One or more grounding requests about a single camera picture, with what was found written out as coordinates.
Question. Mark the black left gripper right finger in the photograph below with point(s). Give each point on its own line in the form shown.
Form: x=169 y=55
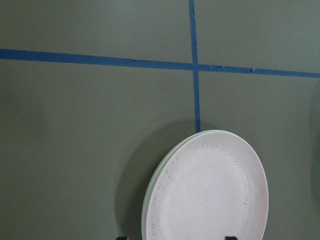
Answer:
x=230 y=238

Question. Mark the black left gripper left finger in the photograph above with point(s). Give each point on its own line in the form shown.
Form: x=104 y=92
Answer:
x=122 y=238

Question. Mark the pink plate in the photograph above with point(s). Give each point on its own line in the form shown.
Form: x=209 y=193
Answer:
x=254 y=189

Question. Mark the cream plate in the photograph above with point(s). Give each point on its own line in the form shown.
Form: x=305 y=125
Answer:
x=194 y=193

